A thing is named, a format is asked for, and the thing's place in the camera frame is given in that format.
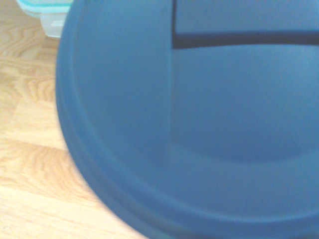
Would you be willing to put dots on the clear pitcher blue lid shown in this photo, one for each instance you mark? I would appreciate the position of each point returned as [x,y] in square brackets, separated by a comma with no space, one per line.
[199,124]

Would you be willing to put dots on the glass container teal lid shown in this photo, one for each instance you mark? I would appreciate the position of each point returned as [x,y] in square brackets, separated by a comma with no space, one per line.
[49,22]

